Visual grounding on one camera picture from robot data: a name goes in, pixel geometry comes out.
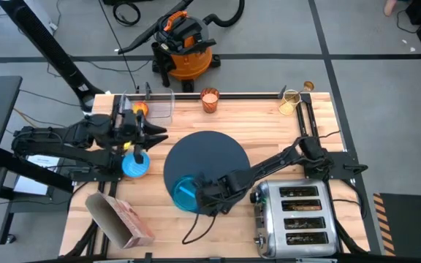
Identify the gold spoon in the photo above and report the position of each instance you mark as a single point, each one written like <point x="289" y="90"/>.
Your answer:
<point x="308" y="86"/>

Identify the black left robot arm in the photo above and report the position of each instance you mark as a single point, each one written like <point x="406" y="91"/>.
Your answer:
<point x="49" y="133"/>

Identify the brown toast slice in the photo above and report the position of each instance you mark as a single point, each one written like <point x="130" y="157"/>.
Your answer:
<point x="300" y="206"/>

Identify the black vacuum wand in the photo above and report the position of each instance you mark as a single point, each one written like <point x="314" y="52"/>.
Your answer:
<point x="148" y="34"/>

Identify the white paper sheet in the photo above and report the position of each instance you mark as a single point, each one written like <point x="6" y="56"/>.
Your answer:
<point x="31" y="184"/>

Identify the black tower stand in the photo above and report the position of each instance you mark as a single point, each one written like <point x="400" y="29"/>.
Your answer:
<point x="49" y="47"/>

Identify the orange patterned bowl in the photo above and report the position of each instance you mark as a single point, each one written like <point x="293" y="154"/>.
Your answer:
<point x="132" y="170"/>

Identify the silver four-slot toaster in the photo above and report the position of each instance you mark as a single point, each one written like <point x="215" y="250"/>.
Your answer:
<point x="269" y="219"/>

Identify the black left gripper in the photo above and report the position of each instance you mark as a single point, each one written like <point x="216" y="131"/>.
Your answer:
<point x="128" y="126"/>

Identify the pink strawberry cereal box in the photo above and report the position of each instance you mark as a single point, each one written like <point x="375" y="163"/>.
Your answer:
<point x="130" y="223"/>

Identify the person's foot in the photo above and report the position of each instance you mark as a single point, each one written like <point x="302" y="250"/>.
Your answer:
<point x="390" y="7"/>

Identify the orange patterned cup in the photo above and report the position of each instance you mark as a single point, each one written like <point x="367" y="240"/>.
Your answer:
<point x="209" y="100"/>

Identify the red-yellow apple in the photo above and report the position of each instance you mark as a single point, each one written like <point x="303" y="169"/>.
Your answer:
<point x="141" y="107"/>

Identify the black hazard-striped floor mat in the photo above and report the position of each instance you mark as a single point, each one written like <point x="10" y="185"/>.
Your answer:
<point x="411" y="223"/>

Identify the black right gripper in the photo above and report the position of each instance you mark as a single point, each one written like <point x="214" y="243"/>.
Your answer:
<point x="218" y="193"/>

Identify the clear plastic container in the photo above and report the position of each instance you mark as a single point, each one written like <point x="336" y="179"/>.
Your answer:
<point x="161" y="104"/>

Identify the black aluminium table frame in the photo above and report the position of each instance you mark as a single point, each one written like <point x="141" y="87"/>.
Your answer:
<point x="247" y="96"/>

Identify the round dark woven placemat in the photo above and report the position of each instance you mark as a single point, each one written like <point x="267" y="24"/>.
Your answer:
<point x="210" y="157"/>

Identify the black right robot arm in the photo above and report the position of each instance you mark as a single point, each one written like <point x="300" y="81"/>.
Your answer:
<point x="269" y="166"/>

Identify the orange and black shop vacuum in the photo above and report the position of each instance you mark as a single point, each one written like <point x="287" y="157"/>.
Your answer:
<point x="190" y="62"/>

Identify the blue glass plate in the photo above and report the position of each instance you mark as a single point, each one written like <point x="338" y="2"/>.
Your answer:
<point x="183" y="199"/>

